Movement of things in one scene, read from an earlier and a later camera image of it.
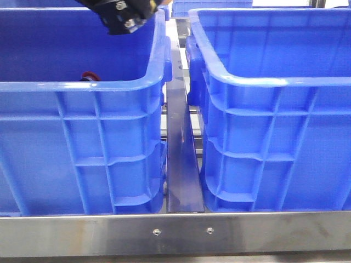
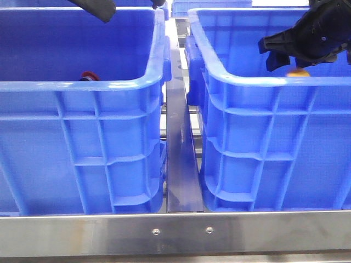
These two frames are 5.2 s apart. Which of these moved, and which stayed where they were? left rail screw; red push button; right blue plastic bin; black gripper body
Moved: black gripper body
Stayed: right blue plastic bin; red push button; left rail screw
